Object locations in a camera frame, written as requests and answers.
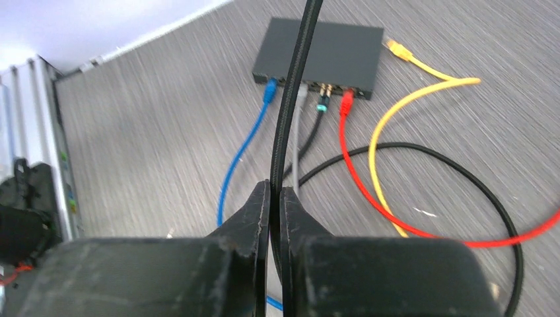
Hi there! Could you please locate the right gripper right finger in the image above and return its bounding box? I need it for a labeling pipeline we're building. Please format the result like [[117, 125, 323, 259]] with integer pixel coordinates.
[[279, 188, 501, 316]]

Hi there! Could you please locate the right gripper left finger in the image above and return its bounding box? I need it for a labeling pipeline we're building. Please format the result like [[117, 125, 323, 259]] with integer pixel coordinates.
[[17, 180, 271, 316]]

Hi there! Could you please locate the long black cable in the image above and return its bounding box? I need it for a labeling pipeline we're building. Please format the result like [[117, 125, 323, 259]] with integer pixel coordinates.
[[267, 0, 525, 317]]

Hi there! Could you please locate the red ethernet cable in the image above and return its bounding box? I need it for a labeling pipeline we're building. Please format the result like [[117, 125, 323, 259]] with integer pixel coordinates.
[[339, 88, 560, 250]]

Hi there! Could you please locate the blue ethernet cable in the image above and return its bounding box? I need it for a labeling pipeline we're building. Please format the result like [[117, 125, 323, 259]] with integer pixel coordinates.
[[217, 77, 285, 312]]

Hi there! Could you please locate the dark grey network switch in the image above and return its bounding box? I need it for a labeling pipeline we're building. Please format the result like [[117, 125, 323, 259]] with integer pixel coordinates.
[[252, 17, 384, 100]]

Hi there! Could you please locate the yellow ethernet cable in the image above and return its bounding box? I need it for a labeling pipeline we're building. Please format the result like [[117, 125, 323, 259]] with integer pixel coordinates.
[[368, 38, 482, 239]]

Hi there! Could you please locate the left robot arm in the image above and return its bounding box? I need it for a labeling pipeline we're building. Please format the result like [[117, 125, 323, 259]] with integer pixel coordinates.
[[1, 158, 63, 265]]

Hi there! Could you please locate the black ethernet cable teal boot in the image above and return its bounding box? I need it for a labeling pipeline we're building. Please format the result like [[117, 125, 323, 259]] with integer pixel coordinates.
[[298, 84, 333, 160]]

